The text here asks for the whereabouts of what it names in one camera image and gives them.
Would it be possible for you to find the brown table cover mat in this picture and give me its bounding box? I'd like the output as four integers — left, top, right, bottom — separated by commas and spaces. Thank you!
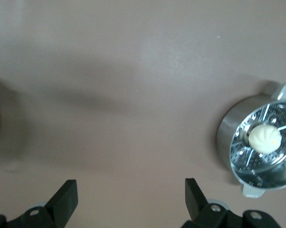
0, 0, 286, 228

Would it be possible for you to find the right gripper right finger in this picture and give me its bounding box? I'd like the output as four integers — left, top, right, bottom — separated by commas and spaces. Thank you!
180, 177, 281, 228

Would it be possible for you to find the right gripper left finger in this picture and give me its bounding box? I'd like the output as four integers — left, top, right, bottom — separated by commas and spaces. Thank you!
0, 179, 78, 228

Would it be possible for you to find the white steamed bun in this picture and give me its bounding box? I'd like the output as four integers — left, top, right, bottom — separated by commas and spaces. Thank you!
248, 124, 282, 153

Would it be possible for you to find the steel steamer pot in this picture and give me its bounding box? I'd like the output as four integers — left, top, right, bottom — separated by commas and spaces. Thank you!
216, 82, 286, 198

